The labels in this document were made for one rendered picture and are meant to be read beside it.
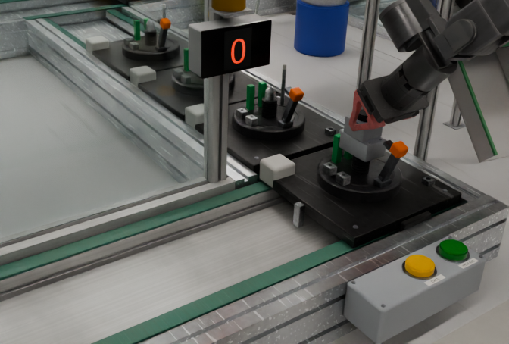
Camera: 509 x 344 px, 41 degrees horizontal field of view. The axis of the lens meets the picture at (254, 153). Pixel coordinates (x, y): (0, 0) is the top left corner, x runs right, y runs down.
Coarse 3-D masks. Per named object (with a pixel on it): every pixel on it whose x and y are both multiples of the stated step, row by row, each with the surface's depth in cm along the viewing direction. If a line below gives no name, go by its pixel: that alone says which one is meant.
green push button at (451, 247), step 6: (444, 240) 98; (450, 240) 98; (456, 240) 98; (444, 246) 97; (450, 246) 97; (456, 246) 97; (462, 246) 97; (444, 252) 96; (450, 252) 96; (456, 252) 96; (462, 252) 96; (450, 258) 96; (456, 258) 96; (462, 258) 96
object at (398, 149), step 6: (384, 144) 105; (390, 144) 105; (396, 144) 103; (402, 144) 103; (390, 150) 104; (396, 150) 103; (402, 150) 102; (390, 156) 104; (396, 156) 103; (402, 156) 104; (390, 162) 105; (396, 162) 105; (384, 168) 106; (390, 168) 105; (384, 174) 107; (390, 174) 107; (384, 180) 107
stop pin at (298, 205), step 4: (296, 204) 107; (300, 204) 107; (296, 208) 107; (300, 208) 106; (296, 212) 107; (300, 212) 107; (296, 216) 107; (300, 216) 107; (296, 220) 108; (300, 220) 107; (296, 224) 108; (300, 224) 108
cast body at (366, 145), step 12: (348, 120) 108; (360, 120) 107; (348, 132) 109; (360, 132) 106; (372, 132) 107; (348, 144) 109; (360, 144) 107; (372, 144) 107; (360, 156) 108; (372, 156) 108
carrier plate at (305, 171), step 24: (312, 168) 116; (408, 168) 118; (288, 192) 110; (312, 192) 109; (408, 192) 110; (432, 192) 111; (456, 192) 111; (312, 216) 106; (336, 216) 103; (360, 216) 103; (384, 216) 104; (408, 216) 104; (360, 240) 99
